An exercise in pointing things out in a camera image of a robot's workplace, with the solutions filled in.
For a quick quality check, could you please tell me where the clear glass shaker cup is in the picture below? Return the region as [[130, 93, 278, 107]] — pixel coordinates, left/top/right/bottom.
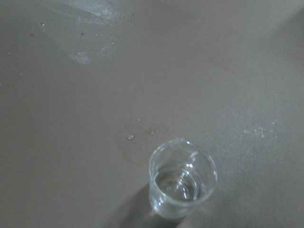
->
[[149, 137, 218, 221]]

